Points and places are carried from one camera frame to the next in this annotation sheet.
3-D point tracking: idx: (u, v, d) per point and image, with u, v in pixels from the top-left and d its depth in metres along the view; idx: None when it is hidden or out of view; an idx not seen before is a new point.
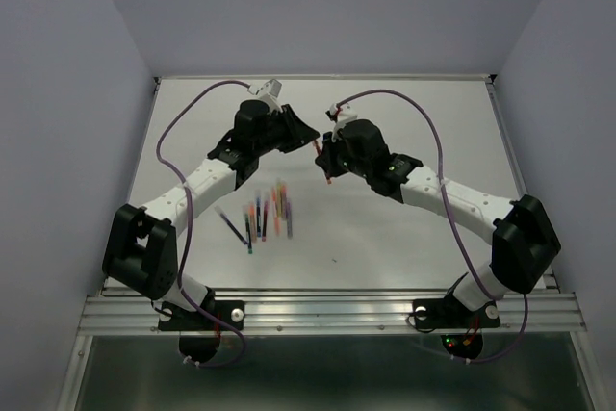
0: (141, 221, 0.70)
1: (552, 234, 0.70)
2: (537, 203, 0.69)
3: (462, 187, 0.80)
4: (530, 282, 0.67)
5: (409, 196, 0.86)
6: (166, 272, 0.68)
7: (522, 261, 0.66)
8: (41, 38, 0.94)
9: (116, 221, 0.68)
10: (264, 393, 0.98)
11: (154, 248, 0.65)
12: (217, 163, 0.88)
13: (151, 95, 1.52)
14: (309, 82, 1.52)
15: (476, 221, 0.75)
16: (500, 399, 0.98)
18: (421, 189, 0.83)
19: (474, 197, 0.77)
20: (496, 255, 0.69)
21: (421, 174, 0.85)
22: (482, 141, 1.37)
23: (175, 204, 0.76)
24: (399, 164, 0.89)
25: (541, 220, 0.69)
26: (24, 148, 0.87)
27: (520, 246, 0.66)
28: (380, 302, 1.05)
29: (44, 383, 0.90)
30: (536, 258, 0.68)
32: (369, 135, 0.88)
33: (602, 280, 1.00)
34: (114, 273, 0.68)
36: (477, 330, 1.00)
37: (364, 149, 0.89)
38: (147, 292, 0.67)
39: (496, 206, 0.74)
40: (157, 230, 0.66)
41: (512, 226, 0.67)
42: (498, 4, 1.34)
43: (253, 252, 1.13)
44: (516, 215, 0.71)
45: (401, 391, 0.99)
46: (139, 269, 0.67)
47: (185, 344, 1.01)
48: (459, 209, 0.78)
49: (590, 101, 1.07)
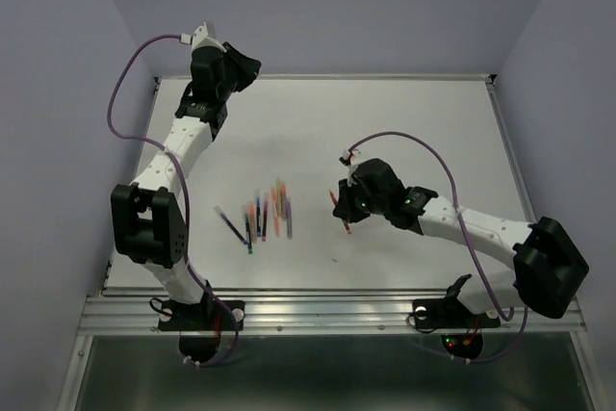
0: (138, 198, 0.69)
1: (577, 255, 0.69)
2: (556, 224, 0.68)
3: (481, 214, 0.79)
4: (560, 306, 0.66)
5: (428, 228, 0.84)
6: (178, 235, 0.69)
7: (549, 286, 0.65)
8: (41, 38, 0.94)
9: (115, 203, 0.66)
10: (264, 393, 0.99)
11: (160, 216, 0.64)
12: (188, 120, 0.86)
13: (151, 95, 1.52)
14: (309, 82, 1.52)
15: (495, 246, 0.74)
16: (500, 399, 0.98)
18: (438, 219, 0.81)
19: (493, 223, 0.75)
20: (521, 281, 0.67)
21: (436, 205, 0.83)
22: (482, 141, 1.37)
23: (165, 172, 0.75)
24: (414, 195, 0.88)
25: (563, 243, 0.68)
26: (24, 149, 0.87)
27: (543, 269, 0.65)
28: (382, 302, 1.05)
29: (44, 383, 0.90)
30: (563, 281, 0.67)
32: (380, 170, 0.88)
33: (603, 280, 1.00)
34: (128, 251, 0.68)
36: (477, 330, 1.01)
37: (377, 185, 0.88)
38: (167, 259, 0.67)
39: (514, 230, 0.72)
40: (157, 200, 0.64)
41: (534, 251, 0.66)
42: (498, 4, 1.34)
43: (253, 252, 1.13)
44: (536, 238, 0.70)
45: (400, 391, 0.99)
46: (153, 240, 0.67)
47: (185, 344, 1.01)
48: (477, 237, 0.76)
49: (590, 101, 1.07)
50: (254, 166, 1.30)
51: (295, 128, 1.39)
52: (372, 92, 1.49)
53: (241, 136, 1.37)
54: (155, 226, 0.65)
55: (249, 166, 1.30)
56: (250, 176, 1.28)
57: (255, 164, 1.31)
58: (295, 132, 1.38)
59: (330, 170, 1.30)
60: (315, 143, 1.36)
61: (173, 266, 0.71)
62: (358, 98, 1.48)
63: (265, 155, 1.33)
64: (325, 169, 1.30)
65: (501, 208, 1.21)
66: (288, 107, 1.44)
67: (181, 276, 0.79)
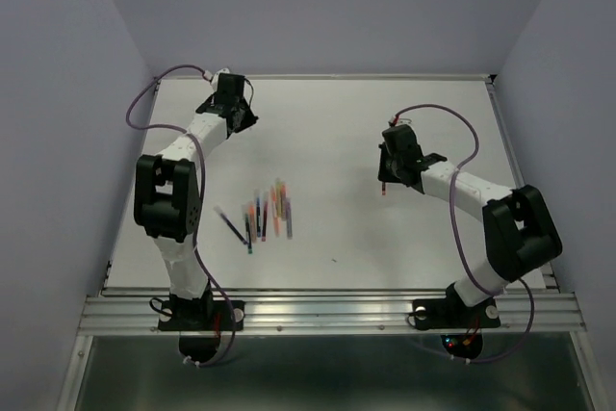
0: (159, 170, 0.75)
1: (553, 230, 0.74)
2: (537, 194, 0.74)
3: (475, 177, 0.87)
4: (514, 261, 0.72)
5: (427, 182, 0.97)
6: (192, 207, 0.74)
7: (510, 241, 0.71)
8: (40, 38, 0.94)
9: (139, 170, 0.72)
10: (264, 393, 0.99)
11: (182, 182, 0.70)
12: (208, 116, 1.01)
13: (151, 95, 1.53)
14: (308, 82, 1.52)
15: (475, 201, 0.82)
16: (500, 399, 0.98)
18: (437, 175, 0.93)
19: (480, 183, 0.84)
20: (487, 230, 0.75)
21: (442, 166, 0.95)
22: (482, 141, 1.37)
23: (187, 149, 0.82)
24: (425, 158, 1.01)
25: (538, 211, 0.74)
26: (24, 149, 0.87)
27: (505, 223, 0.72)
28: (398, 302, 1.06)
29: (43, 383, 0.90)
30: (528, 245, 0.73)
32: (401, 130, 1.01)
33: (603, 280, 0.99)
34: (144, 219, 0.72)
36: (477, 330, 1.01)
37: (396, 143, 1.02)
38: (182, 229, 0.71)
39: (496, 191, 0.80)
40: (179, 168, 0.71)
41: (506, 207, 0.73)
42: (498, 3, 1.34)
43: (253, 252, 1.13)
44: (518, 205, 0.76)
45: (400, 391, 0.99)
46: (168, 209, 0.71)
47: (185, 344, 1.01)
48: (463, 192, 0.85)
49: (590, 100, 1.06)
50: (254, 166, 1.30)
51: (295, 128, 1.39)
52: (372, 92, 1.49)
53: (240, 136, 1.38)
54: (175, 194, 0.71)
55: (249, 166, 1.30)
56: (250, 176, 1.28)
57: (255, 164, 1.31)
58: (295, 132, 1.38)
59: (330, 170, 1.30)
60: (315, 143, 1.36)
61: (184, 240, 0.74)
62: (358, 98, 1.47)
63: (265, 155, 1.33)
64: (325, 169, 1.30)
65: None
66: (288, 107, 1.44)
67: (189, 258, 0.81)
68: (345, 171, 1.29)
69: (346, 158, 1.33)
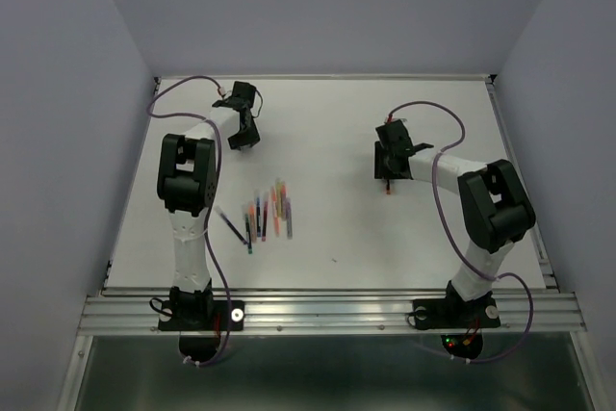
0: (181, 149, 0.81)
1: (526, 200, 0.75)
2: (511, 166, 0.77)
3: (455, 157, 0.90)
4: (486, 228, 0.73)
5: (415, 166, 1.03)
6: (210, 184, 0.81)
7: (482, 209, 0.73)
8: (40, 38, 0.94)
9: (164, 147, 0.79)
10: (264, 392, 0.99)
11: (203, 158, 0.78)
12: (223, 108, 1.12)
13: (151, 95, 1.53)
14: (309, 82, 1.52)
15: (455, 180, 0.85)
16: (500, 399, 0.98)
18: (422, 159, 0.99)
19: (458, 161, 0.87)
20: (463, 201, 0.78)
21: (427, 152, 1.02)
22: (482, 141, 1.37)
23: (206, 131, 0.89)
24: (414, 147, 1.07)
25: (510, 181, 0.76)
26: (24, 150, 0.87)
27: (477, 190, 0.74)
28: (390, 302, 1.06)
29: (44, 383, 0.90)
30: (501, 214, 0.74)
32: (392, 124, 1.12)
33: (602, 280, 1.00)
34: (166, 192, 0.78)
36: (477, 330, 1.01)
37: (388, 135, 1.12)
38: (200, 202, 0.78)
39: (468, 166, 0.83)
40: (201, 145, 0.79)
41: (477, 177, 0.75)
42: (498, 4, 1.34)
43: (253, 252, 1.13)
44: (494, 178, 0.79)
45: (401, 391, 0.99)
46: (189, 182, 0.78)
47: (184, 344, 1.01)
48: (444, 169, 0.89)
49: (590, 101, 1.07)
50: (254, 166, 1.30)
51: (295, 128, 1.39)
52: (371, 92, 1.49)
53: None
54: (195, 169, 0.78)
55: (249, 166, 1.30)
56: (251, 176, 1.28)
57: (255, 164, 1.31)
58: (295, 132, 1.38)
59: (330, 170, 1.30)
60: (316, 143, 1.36)
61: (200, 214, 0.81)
62: (358, 98, 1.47)
63: (265, 154, 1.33)
64: (325, 169, 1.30)
65: None
66: (288, 107, 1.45)
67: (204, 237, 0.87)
68: (345, 171, 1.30)
69: (346, 158, 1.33)
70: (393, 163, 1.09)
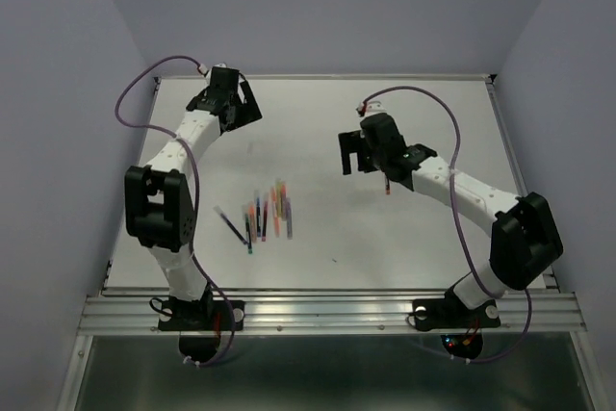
0: (148, 180, 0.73)
1: (555, 235, 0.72)
2: (544, 202, 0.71)
3: (474, 179, 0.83)
4: (523, 275, 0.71)
5: (418, 182, 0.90)
6: (187, 218, 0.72)
7: (518, 256, 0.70)
8: (40, 38, 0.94)
9: (127, 183, 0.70)
10: (263, 393, 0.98)
11: (172, 197, 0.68)
12: (199, 115, 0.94)
13: (151, 95, 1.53)
14: (309, 82, 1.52)
15: (476, 211, 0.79)
16: (500, 399, 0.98)
18: (431, 177, 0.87)
19: (480, 190, 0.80)
20: (494, 245, 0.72)
21: (432, 164, 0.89)
22: (482, 141, 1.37)
23: (177, 156, 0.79)
24: (413, 153, 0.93)
25: (544, 218, 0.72)
26: (22, 148, 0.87)
27: (517, 241, 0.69)
28: (389, 302, 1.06)
29: (44, 383, 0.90)
30: (535, 256, 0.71)
32: (383, 122, 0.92)
33: (603, 281, 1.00)
34: (138, 233, 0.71)
36: (477, 330, 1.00)
37: (377, 137, 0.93)
38: (175, 242, 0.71)
39: (500, 198, 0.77)
40: (168, 181, 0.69)
41: (513, 221, 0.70)
42: (498, 4, 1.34)
43: (253, 252, 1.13)
44: (522, 212, 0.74)
45: (401, 391, 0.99)
46: (162, 220, 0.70)
47: (184, 344, 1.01)
48: (465, 198, 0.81)
49: (590, 101, 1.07)
50: (254, 166, 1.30)
51: (295, 127, 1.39)
52: (371, 91, 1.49)
53: (241, 137, 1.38)
54: (167, 207, 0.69)
55: (248, 166, 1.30)
56: (250, 176, 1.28)
57: (255, 164, 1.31)
58: (295, 132, 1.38)
59: (330, 170, 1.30)
60: (315, 143, 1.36)
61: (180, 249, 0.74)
62: (359, 98, 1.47)
63: (265, 155, 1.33)
64: (325, 169, 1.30)
65: None
66: (288, 107, 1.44)
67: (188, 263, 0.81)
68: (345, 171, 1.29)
69: None
70: (391, 172, 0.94)
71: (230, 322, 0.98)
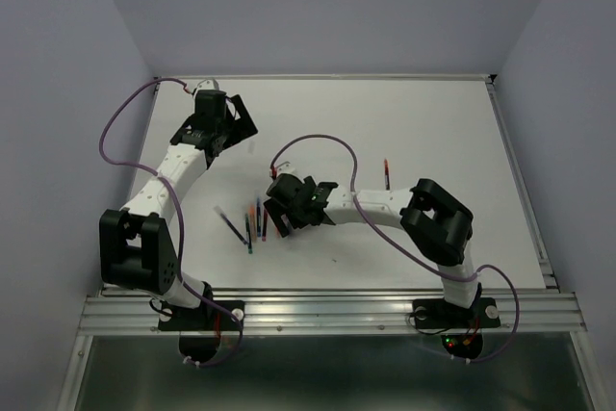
0: (127, 223, 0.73)
1: (457, 203, 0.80)
2: (433, 184, 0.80)
3: (371, 191, 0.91)
4: (450, 252, 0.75)
5: (333, 215, 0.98)
6: (167, 264, 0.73)
7: (436, 238, 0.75)
8: (40, 39, 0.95)
9: (105, 227, 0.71)
10: (263, 393, 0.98)
11: (150, 243, 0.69)
12: (184, 148, 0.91)
13: (151, 96, 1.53)
14: (309, 81, 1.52)
15: (390, 217, 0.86)
16: (501, 399, 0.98)
18: (339, 205, 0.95)
19: (382, 196, 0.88)
20: (416, 240, 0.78)
21: (336, 193, 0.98)
22: (482, 141, 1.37)
23: (157, 198, 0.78)
24: (320, 192, 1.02)
25: (441, 196, 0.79)
26: (21, 148, 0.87)
27: (424, 224, 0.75)
28: (389, 302, 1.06)
29: (43, 383, 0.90)
30: (451, 230, 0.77)
32: (282, 178, 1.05)
33: (603, 282, 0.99)
34: (115, 279, 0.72)
36: (477, 330, 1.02)
37: (283, 190, 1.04)
38: (154, 287, 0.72)
39: (398, 197, 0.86)
40: (147, 225, 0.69)
41: (416, 211, 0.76)
42: (497, 4, 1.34)
43: (253, 252, 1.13)
44: (422, 198, 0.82)
45: (401, 391, 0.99)
46: (141, 267, 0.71)
47: (184, 344, 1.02)
48: (372, 211, 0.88)
49: (590, 100, 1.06)
50: (254, 166, 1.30)
51: (295, 127, 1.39)
52: (372, 91, 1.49)
53: None
54: (144, 254, 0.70)
55: (248, 167, 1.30)
56: (250, 176, 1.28)
57: (255, 165, 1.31)
58: (295, 132, 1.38)
59: (330, 170, 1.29)
60: (314, 143, 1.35)
61: (162, 295, 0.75)
62: (359, 97, 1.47)
63: (264, 155, 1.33)
64: (324, 168, 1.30)
65: (500, 208, 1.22)
66: (288, 107, 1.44)
67: (175, 295, 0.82)
68: (345, 171, 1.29)
69: (345, 157, 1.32)
70: (309, 217, 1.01)
71: (239, 323, 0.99)
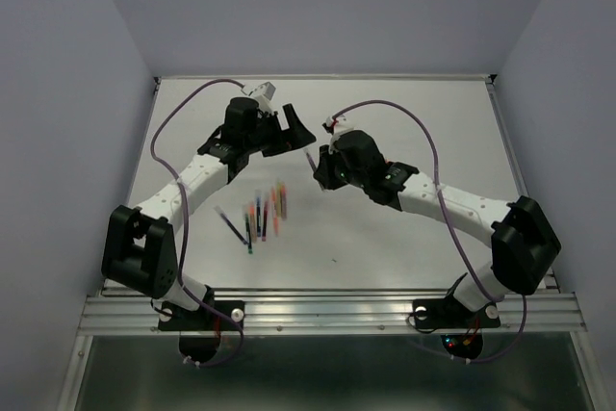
0: (137, 222, 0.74)
1: (552, 234, 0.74)
2: (534, 205, 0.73)
3: (461, 191, 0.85)
4: (529, 284, 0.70)
5: (406, 202, 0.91)
6: (166, 270, 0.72)
7: (523, 265, 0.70)
8: (39, 40, 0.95)
9: (114, 223, 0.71)
10: (262, 392, 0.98)
11: (154, 245, 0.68)
12: (208, 160, 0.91)
13: (151, 96, 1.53)
14: (308, 81, 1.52)
15: (473, 223, 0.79)
16: (500, 398, 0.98)
18: (419, 194, 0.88)
19: (472, 201, 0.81)
20: (496, 259, 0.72)
21: (418, 182, 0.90)
22: (481, 141, 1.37)
23: (170, 201, 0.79)
24: (396, 172, 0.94)
25: (540, 221, 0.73)
26: (21, 149, 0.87)
27: (517, 245, 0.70)
28: (381, 303, 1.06)
29: (44, 383, 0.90)
30: (537, 259, 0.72)
32: (363, 145, 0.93)
33: (603, 283, 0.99)
34: (114, 275, 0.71)
36: (477, 330, 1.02)
37: (359, 159, 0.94)
38: (149, 291, 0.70)
39: (492, 209, 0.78)
40: (155, 229, 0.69)
41: (511, 229, 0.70)
42: (497, 6, 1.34)
43: (253, 252, 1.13)
44: (514, 216, 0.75)
45: (400, 390, 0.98)
46: (139, 269, 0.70)
47: (184, 344, 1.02)
48: (457, 213, 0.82)
49: (590, 101, 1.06)
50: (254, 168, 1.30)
51: None
52: (372, 92, 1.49)
53: None
54: (145, 256, 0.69)
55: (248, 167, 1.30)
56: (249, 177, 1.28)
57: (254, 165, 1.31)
58: None
59: None
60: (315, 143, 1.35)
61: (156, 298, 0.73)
62: (359, 97, 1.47)
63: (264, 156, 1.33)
64: None
65: None
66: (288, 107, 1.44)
67: (174, 296, 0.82)
68: None
69: None
70: (378, 193, 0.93)
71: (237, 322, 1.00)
